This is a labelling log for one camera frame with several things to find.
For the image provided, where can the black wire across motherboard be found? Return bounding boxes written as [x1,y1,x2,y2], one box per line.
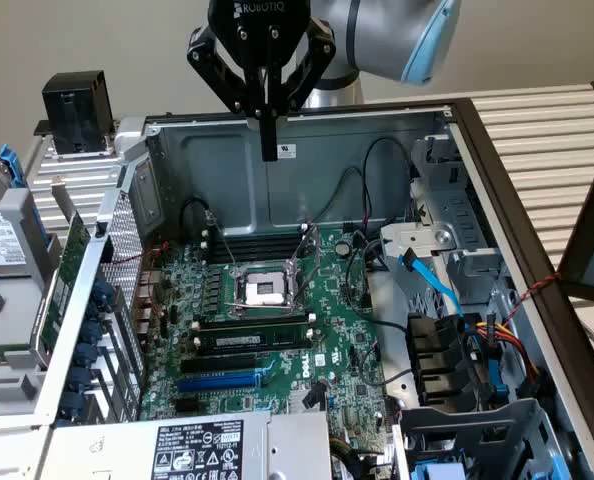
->
[344,279,411,334]

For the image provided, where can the red black twisted wire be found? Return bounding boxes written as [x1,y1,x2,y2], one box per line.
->
[506,272,563,321]
[114,241,171,301]

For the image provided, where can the short black looped wire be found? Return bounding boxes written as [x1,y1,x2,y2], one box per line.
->
[179,197,213,227]

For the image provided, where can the green RAM stick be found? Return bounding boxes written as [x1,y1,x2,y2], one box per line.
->
[0,342,32,365]

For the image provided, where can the black angled wire plug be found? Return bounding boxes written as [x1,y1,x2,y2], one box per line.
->
[301,381,328,409]

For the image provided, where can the grey metal disk bay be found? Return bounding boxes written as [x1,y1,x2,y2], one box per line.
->
[379,132,511,321]

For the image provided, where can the blue plastic cable clip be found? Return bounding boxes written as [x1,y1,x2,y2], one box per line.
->
[485,344,509,400]

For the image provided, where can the hard drive in caddy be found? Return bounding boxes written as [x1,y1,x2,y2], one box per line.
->
[0,187,86,419]

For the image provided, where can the black RAM slot white latches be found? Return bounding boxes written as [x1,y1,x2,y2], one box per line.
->
[191,327,316,357]
[200,234,306,262]
[190,313,316,335]
[200,223,309,249]

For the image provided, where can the open grey PC case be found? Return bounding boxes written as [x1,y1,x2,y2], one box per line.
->
[0,97,594,480]

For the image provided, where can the green Dell motherboard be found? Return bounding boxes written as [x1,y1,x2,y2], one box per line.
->
[137,222,403,454]

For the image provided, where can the black power wire plug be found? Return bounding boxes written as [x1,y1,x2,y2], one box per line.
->
[516,367,553,400]

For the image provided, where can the thin black arched wire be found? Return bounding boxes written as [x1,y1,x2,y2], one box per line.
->
[362,135,414,226]
[309,166,373,226]

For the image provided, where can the blue disk carrier rail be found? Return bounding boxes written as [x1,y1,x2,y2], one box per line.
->
[0,143,61,261]

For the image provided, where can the long black expansion slot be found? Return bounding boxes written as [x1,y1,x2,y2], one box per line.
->
[179,352,259,377]

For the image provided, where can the light blue plastic latch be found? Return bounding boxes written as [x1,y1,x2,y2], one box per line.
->
[410,460,469,480]

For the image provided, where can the yellow red power wire bundle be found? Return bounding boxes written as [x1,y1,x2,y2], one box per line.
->
[464,319,546,386]

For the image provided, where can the black plastic box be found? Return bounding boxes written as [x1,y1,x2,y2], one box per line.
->
[41,70,114,156]

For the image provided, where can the grey plastic drive cage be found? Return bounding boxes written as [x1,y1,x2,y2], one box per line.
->
[394,397,566,480]

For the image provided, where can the metal CPU socket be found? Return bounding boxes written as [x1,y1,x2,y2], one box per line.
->
[224,259,308,319]

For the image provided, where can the silver bay latch plate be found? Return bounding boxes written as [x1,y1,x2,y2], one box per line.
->
[379,222,459,262]

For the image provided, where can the black plastic fan shroud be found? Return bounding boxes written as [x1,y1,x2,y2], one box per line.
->
[405,312,481,409]

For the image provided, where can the green graphics card black cooler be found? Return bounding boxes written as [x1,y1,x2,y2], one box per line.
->
[29,178,94,372]

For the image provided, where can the grey power supply unit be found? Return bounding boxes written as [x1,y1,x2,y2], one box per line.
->
[39,410,334,480]

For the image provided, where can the dark framed panel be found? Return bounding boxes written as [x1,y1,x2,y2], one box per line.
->
[556,119,594,304]

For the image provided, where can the silver chipset heatsink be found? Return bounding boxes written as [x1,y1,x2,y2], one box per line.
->
[285,388,328,415]

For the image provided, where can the open metal socket cover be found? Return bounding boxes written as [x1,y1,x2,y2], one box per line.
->
[289,223,324,297]

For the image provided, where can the thin metal locking lever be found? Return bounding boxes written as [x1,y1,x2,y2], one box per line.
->
[206,212,241,276]
[225,298,303,314]

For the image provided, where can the stacked metal port block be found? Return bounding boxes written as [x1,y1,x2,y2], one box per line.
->
[131,269,162,321]

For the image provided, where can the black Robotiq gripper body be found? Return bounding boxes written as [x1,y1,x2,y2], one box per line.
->
[206,0,312,77]

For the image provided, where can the flat blue SATA wire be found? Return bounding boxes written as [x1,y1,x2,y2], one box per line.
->
[399,252,466,321]

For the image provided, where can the yellow black supply wires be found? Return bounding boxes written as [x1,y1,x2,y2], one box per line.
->
[329,434,393,480]

